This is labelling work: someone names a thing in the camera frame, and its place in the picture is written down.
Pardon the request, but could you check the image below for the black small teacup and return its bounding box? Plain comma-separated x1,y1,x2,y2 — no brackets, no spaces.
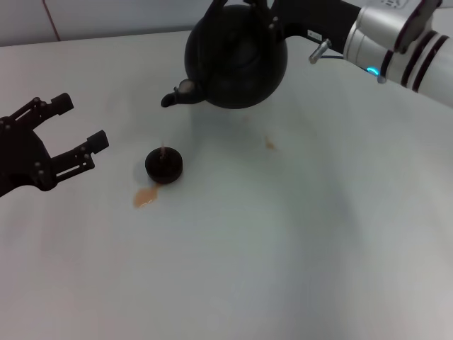
144,145,184,185

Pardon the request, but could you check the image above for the black round teapot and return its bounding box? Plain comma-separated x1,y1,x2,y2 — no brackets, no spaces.
160,0,289,111

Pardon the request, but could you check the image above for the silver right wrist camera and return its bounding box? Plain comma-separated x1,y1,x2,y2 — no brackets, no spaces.
367,0,445,54

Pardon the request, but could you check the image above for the large brown tea puddle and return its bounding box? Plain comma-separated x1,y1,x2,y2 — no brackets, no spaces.
132,186,160,210

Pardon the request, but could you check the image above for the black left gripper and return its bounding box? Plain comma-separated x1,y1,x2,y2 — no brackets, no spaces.
0,92,110,198

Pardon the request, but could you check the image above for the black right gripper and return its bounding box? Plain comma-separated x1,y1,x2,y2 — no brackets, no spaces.
247,0,362,55

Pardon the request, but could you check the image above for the right gripper cable with plug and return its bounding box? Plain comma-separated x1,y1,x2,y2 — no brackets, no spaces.
308,38,386,85

